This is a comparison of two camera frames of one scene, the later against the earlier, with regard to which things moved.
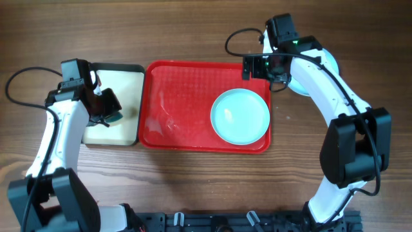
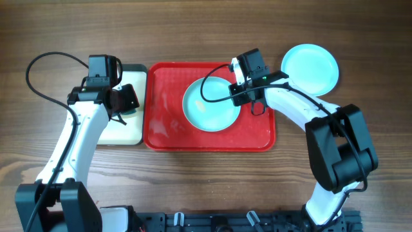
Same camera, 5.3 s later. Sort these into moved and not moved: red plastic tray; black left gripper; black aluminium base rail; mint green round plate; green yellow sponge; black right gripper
Moved: black right gripper; green yellow sponge; mint green round plate; black left gripper
Not moved: black aluminium base rail; red plastic tray
